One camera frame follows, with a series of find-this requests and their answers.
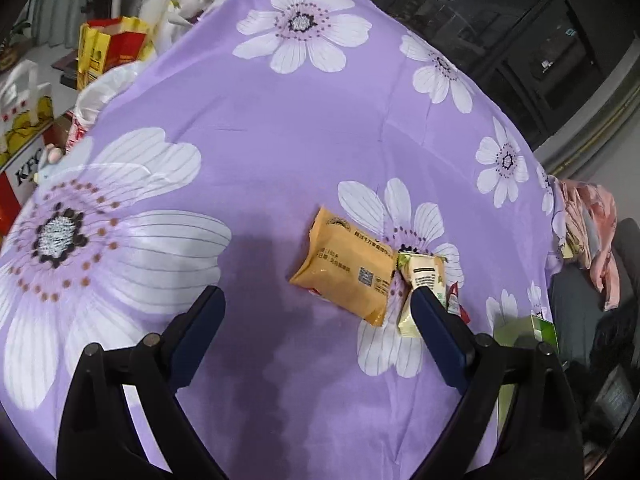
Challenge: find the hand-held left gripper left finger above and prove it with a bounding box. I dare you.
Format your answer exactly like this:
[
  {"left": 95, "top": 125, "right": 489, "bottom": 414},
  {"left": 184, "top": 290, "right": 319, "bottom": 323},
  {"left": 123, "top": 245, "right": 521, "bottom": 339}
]
[{"left": 57, "top": 286, "right": 228, "bottom": 480}]

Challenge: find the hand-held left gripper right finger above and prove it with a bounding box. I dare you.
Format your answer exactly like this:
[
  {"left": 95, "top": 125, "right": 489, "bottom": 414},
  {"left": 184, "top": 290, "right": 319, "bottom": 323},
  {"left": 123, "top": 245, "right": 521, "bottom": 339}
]
[{"left": 410, "top": 287, "right": 583, "bottom": 480}]

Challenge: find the cream and green snack packet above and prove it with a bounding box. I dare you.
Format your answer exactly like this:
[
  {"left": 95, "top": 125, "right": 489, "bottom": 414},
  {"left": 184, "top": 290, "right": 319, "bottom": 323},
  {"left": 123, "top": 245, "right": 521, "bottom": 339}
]
[{"left": 396, "top": 251, "right": 447, "bottom": 337}]

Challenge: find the green cardboard box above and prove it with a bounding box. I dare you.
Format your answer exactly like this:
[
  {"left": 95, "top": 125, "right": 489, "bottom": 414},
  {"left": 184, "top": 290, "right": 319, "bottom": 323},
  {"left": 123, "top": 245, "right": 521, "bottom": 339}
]
[{"left": 492, "top": 315, "right": 559, "bottom": 461}]

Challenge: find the yellow snack packet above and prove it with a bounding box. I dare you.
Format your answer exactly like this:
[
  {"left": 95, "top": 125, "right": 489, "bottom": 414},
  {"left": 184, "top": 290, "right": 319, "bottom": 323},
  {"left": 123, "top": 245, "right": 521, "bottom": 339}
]
[{"left": 290, "top": 205, "right": 401, "bottom": 327}]

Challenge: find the red and white snack packet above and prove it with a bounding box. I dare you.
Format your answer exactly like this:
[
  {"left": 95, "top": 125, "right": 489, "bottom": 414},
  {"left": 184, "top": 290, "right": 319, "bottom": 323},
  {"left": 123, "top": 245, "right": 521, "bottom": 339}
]
[{"left": 446, "top": 281, "right": 471, "bottom": 322}]

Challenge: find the grey fabric sofa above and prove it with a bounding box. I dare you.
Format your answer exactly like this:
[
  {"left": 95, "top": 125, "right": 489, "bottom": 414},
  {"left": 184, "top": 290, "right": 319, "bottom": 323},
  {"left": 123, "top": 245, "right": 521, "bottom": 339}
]
[{"left": 547, "top": 217, "right": 640, "bottom": 371}]

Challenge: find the dark cloth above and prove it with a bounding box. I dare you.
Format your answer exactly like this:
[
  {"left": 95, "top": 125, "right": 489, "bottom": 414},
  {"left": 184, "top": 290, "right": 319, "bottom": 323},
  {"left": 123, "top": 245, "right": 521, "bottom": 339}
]
[{"left": 567, "top": 305, "right": 640, "bottom": 411}]

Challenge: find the pink floral cloth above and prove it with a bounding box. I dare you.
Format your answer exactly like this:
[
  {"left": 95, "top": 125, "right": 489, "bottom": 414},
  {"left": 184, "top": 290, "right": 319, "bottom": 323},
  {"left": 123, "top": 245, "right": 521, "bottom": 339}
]
[{"left": 557, "top": 176, "right": 621, "bottom": 311}]

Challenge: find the purple floral tablecloth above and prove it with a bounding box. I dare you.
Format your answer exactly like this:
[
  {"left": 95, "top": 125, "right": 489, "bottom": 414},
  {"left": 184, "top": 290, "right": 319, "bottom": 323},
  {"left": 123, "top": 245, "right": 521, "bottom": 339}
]
[{"left": 0, "top": 0, "right": 568, "bottom": 480}]

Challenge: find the pink patterned packet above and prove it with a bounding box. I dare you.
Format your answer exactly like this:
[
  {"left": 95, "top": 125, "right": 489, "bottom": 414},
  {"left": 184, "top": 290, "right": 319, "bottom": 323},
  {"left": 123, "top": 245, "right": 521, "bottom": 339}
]
[{"left": 65, "top": 110, "right": 89, "bottom": 154}]

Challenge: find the red and white cardboard box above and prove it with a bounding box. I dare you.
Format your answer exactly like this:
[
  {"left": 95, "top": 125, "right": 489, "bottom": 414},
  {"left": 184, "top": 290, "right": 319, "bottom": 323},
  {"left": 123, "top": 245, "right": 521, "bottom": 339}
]
[{"left": 0, "top": 127, "right": 58, "bottom": 236}]

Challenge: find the white plastic bag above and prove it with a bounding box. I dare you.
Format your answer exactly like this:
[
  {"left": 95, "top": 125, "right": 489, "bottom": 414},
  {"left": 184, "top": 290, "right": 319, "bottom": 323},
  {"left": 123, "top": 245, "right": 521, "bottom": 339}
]
[{"left": 74, "top": 60, "right": 146, "bottom": 128}]

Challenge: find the white tote with yellow print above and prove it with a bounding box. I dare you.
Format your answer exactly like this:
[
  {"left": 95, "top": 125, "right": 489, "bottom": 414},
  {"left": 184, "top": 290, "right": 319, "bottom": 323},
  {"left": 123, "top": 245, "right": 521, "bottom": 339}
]
[{"left": 0, "top": 59, "right": 55, "bottom": 166}]

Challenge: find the red and yellow paper bag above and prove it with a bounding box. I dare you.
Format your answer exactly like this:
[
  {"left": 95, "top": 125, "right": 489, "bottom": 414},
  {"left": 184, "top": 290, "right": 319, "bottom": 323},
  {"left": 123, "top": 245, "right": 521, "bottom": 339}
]
[{"left": 79, "top": 16, "right": 157, "bottom": 92}]

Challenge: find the dark glass window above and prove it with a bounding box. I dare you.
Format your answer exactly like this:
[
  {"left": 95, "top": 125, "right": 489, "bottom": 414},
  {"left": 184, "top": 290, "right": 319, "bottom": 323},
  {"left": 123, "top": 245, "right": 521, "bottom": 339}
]
[{"left": 220, "top": 0, "right": 640, "bottom": 161}]

